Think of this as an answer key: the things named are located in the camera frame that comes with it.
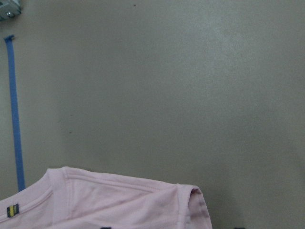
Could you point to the pink Snoopy t-shirt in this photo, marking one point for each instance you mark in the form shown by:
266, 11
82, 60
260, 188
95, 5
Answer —
72, 198

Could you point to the aluminium frame post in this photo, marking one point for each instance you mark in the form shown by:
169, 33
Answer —
9, 9

